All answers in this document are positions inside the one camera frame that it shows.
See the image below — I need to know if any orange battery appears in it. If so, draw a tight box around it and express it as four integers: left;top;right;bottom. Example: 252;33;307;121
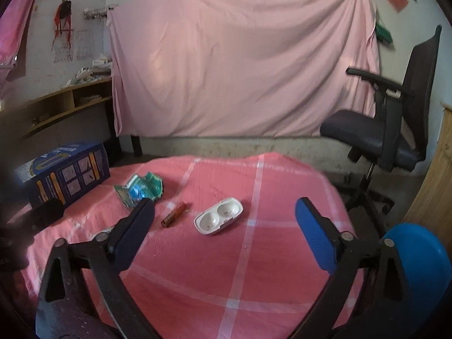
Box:
161;202;187;228

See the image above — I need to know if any wooden cabinet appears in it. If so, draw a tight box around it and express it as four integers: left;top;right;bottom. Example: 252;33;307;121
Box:
402;103;451;244

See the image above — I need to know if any blue plastic bucket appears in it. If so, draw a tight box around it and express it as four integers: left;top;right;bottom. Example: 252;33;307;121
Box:
383;223;451;327

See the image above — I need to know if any red hanging ornament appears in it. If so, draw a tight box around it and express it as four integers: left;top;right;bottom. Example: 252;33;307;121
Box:
53;0;73;49

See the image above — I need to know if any pink hanging sheet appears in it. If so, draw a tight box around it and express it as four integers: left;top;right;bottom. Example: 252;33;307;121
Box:
108;0;379;137

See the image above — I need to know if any pink curtain at left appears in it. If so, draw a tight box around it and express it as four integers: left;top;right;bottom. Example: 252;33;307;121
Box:
1;0;34;83

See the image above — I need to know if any black office chair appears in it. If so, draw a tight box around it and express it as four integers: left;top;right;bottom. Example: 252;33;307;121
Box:
320;26;442;217

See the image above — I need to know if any blue cardboard box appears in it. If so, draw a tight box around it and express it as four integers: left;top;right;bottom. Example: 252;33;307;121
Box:
15;143;110;207

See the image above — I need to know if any pink checked tablecloth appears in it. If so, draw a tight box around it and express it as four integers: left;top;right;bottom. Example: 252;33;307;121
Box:
22;153;352;338

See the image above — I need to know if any white plastic lens case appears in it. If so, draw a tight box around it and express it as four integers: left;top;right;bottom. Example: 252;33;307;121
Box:
193;197;244;236

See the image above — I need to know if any green hanging bag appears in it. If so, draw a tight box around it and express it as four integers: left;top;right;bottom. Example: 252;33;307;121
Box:
375;23;393;46

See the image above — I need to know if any wooden shelf desk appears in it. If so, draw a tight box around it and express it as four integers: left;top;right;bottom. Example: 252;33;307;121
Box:
21;78;112;138

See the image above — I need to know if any green snack wrapper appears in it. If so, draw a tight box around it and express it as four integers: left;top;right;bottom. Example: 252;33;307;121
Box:
113;172;164;208

